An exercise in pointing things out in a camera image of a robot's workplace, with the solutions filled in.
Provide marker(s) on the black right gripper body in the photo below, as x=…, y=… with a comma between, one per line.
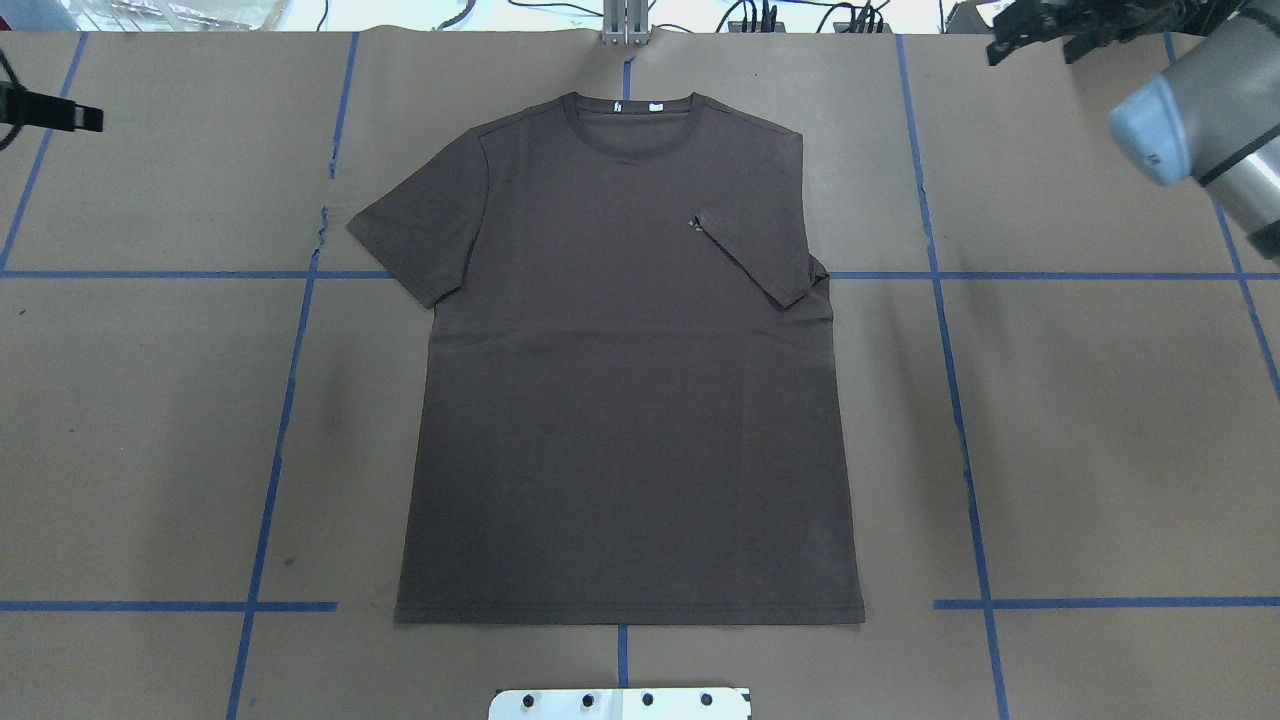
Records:
x=1046, y=37

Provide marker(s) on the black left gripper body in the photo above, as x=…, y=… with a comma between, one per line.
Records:
x=48, y=111

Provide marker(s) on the dark brown t-shirt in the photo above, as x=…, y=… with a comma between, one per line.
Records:
x=631, y=408

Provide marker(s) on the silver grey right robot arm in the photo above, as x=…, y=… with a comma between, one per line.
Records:
x=1212, y=116

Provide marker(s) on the aluminium frame post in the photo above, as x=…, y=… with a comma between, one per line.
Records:
x=626, y=23

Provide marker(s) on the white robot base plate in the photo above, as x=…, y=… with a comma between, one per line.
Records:
x=623, y=703

